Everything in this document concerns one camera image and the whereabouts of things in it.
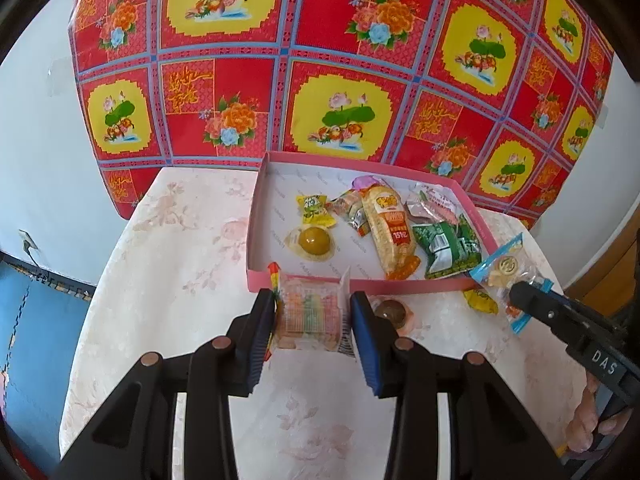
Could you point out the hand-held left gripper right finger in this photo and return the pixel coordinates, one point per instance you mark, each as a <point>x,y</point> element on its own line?
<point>367,355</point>

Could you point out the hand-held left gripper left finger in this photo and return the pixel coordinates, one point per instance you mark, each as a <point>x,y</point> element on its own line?
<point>260,352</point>

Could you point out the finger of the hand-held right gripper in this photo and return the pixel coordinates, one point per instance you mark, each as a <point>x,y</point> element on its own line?
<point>537,307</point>
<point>562,296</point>

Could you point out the blue-edged clear snack packet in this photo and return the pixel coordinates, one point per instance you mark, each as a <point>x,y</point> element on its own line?
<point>505,270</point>

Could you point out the clear rainbow candy packet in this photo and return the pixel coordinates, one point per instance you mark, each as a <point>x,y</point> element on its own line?
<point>307,310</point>

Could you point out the green snack packet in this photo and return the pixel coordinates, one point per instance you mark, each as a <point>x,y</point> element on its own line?
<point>445,247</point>

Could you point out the yellow jelly cup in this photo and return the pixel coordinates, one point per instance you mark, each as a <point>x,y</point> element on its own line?
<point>312,241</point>

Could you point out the long orange corn snack packet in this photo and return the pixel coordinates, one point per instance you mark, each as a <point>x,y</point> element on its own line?
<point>392,230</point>

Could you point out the pink cardboard box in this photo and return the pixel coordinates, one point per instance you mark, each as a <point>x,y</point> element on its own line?
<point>280,220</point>

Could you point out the small rainbow striped packet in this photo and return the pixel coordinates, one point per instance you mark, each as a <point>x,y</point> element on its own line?
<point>350,210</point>

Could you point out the yellow green candy packet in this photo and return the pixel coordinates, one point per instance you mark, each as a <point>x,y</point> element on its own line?
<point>481,301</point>
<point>314,208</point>

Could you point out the person's right hand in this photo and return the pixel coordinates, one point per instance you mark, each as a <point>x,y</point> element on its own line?
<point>585,425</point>

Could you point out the brown jelly cup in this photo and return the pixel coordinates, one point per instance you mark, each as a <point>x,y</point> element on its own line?
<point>391,310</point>

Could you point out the white floral tablecloth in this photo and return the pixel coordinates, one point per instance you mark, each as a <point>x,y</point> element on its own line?
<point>175,260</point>

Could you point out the pink snack packet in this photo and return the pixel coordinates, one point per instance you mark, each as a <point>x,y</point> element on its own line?
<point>432,205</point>

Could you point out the purple tin case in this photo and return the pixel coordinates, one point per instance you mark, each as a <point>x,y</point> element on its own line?
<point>365,181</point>

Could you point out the blue foam floor mat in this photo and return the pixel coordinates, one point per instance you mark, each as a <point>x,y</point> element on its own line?
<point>40,340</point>

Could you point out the red floral printed cloth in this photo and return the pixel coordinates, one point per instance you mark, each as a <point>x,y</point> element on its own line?
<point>250,35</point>

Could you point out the white wall socket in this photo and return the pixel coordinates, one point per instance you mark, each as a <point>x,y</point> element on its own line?
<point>24,235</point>

